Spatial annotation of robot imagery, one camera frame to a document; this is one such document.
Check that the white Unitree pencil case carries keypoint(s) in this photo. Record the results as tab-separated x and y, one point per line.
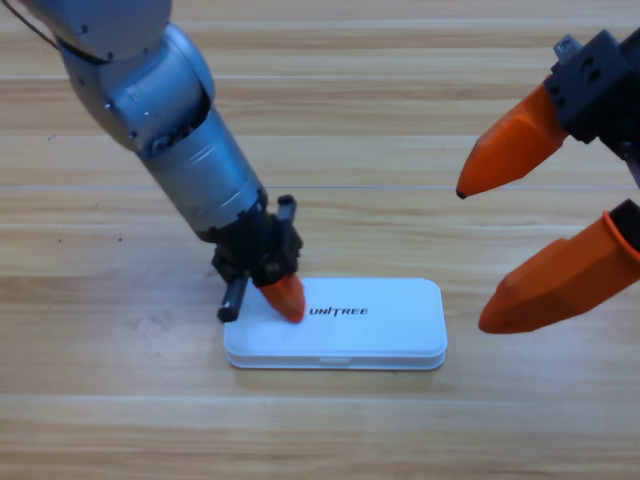
380	330

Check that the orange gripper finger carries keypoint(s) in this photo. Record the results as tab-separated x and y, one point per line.
565	285

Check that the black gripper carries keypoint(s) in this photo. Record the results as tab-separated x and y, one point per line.
255	250
600	90

